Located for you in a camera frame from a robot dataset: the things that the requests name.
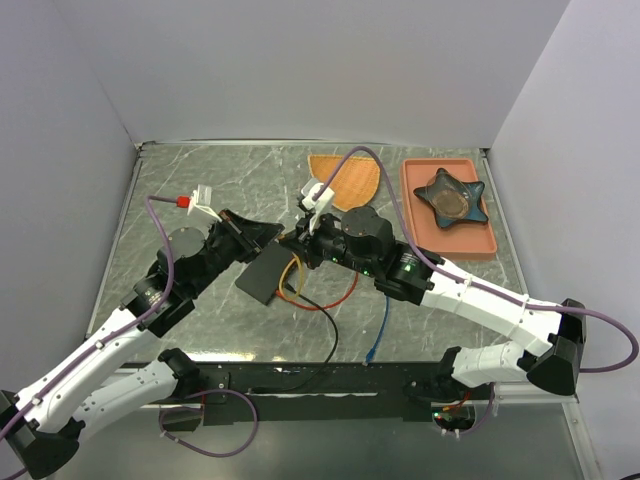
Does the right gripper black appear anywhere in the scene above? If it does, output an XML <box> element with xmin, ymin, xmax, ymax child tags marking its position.
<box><xmin>282</xmin><ymin>204</ymin><xmax>378</xmax><ymax>277</ymax></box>

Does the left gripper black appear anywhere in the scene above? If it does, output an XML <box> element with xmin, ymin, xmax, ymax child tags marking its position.
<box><xmin>187</xmin><ymin>208</ymin><xmax>284</xmax><ymax>296</ymax></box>

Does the black network switch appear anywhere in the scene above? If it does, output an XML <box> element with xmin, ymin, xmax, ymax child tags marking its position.
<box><xmin>235</xmin><ymin>242</ymin><xmax>293</xmax><ymax>305</ymax></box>

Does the red ethernet cable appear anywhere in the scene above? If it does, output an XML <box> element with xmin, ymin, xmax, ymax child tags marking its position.
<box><xmin>275</xmin><ymin>272</ymin><xmax>359</xmax><ymax>312</ymax></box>

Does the black ethernet cable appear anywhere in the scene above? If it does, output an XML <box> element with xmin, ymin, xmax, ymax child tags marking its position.
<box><xmin>249</xmin><ymin>294</ymin><xmax>340</xmax><ymax>394</ymax></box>

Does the blue ethernet cable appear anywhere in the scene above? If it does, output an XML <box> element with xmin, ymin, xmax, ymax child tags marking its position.
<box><xmin>363</xmin><ymin>294</ymin><xmax>391</xmax><ymax>367</ymax></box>

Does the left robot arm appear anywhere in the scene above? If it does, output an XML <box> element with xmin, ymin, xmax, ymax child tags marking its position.
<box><xmin>1</xmin><ymin>210</ymin><xmax>284</xmax><ymax>479</ymax></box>

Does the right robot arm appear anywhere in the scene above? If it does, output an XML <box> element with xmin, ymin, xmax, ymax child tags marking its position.
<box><xmin>278</xmin><ymin>207</ymin><xmax>585</xmax><ymax>399</ymax></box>

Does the orange woven basket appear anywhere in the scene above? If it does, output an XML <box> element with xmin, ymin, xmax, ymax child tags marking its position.
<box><xmin>308</xmin><ymin>154</ymin><xmax>381</xmax><ymax>212</ymax></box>

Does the blue star-shaped dish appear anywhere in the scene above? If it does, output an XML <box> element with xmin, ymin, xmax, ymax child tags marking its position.
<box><xmin>413</xmin><ymin>168</ymin><xmax>489</xmax><ymax>230</ymax></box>

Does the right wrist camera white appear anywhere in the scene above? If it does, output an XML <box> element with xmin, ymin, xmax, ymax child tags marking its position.
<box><xmin>301</xmin><ymin>178</ymin><xmax>335</xmax><ymax>234</ymax></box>

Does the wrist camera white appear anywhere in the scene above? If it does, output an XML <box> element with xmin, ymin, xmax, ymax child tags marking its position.
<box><xmin>301</xmin><ymin>178</ymin><xmax>335</xmax><ymax>234</ymax></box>
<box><xmin>176</xmin><ymin>184</ymin><xmax>221</xmax><ymax>223</ymax></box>

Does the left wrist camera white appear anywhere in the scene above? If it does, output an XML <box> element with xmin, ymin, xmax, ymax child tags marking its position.
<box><xmin>176</xmin><ymin>184</ymin><xmax>221</xmax><ymax>223</ymax></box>

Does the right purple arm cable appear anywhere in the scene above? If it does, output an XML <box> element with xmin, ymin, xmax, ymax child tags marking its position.
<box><xmin>314</xmin><ymin>146</ymin><xmax>640</xmax><ymax>441</ymax></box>

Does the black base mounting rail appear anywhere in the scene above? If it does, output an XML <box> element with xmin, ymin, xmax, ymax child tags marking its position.
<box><xmin>99</xmin><ymin>357</ymin><xmax>501</xmax><ymax>426</ymax></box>

